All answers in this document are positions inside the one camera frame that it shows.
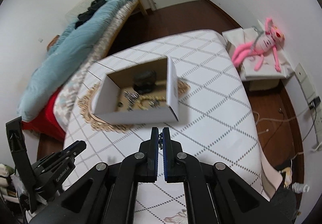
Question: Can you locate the checkered beige mattress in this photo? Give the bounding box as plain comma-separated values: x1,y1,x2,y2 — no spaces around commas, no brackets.
53,0,140,131

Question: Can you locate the white cardboard box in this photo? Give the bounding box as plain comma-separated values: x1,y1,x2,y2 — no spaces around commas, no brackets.
92,57,179,125

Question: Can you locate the wooden bead bracelet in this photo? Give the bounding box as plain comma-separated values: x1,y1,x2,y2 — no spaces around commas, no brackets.
134,95,167,111

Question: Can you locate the black smart watch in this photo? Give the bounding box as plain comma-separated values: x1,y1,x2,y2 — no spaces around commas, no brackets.
133,70,157,95

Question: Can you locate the red bed sheet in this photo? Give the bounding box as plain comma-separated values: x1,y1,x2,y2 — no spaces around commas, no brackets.
22,87,65,142

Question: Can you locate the white patterned tablecloth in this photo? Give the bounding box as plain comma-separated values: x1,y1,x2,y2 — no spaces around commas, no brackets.
61,28,265,224

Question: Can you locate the chunky silver chain bracelet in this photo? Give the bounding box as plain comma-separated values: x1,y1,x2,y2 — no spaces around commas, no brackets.
123,90,140,111

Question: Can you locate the pink panther plush toy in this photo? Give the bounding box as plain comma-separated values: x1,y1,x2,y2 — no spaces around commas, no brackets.
231,18,285,72

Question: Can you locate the teal blue blanket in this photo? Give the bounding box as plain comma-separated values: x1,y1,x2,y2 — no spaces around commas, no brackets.
17,0,131,122

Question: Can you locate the white power strip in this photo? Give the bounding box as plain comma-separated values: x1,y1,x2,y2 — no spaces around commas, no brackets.
295,63,321,152

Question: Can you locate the black clothing on bed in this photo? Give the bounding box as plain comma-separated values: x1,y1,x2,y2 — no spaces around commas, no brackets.
75,0,106,29

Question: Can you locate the white side box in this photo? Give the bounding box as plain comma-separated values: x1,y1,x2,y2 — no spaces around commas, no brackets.
222,27,294,81

